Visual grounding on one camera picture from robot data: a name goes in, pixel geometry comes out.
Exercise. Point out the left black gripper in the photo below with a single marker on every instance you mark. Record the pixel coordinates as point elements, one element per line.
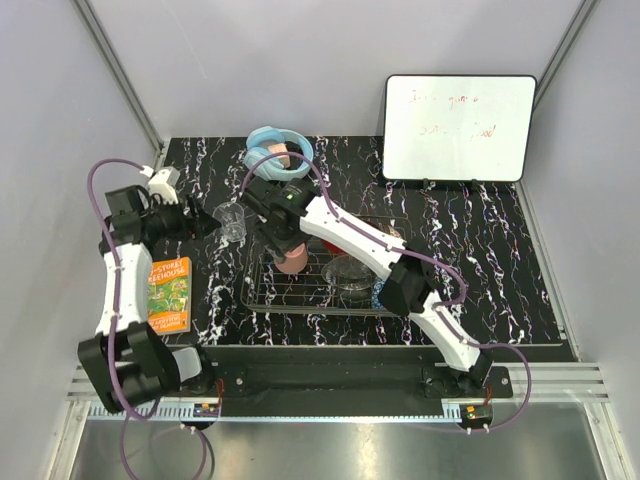
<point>188,225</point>

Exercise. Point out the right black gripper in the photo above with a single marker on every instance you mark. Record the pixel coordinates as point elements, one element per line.
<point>271,244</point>

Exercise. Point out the clear plastic tumbler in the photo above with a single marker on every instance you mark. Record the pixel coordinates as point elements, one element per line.
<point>231,216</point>

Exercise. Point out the pink plastic cup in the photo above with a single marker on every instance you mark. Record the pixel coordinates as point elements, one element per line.
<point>294,261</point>

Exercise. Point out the black wire dish rack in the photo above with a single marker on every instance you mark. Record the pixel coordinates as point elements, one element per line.
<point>266,289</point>

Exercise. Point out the clear glass bowl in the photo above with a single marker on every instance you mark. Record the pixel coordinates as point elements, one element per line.
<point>347,273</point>

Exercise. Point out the blue triangle pattern bowl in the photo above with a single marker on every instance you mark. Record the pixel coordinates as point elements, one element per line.
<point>375,294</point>

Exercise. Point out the red floral lacquer bowl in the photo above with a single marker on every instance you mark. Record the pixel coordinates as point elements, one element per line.
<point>331,247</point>

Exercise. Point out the beige patterned bowl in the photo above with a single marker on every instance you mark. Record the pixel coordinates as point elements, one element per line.
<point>390,230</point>

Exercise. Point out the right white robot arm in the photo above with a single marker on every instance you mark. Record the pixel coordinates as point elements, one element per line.
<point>409,289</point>

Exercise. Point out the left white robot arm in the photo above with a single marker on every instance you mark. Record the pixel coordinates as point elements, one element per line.
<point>125,360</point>

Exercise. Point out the orange treehouse book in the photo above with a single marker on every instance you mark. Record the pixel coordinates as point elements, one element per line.
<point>169,296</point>

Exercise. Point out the pink wooden block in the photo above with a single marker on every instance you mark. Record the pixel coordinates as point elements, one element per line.
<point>283,158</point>

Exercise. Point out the light blue headphones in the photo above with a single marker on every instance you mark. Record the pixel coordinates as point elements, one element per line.
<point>258,145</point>

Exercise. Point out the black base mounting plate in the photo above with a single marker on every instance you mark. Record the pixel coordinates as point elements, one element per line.
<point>250,370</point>

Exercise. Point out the white dry-erase board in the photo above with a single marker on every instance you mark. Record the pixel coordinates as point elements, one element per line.
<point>457,127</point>

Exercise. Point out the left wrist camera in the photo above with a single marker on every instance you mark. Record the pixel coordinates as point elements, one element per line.
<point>126,205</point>

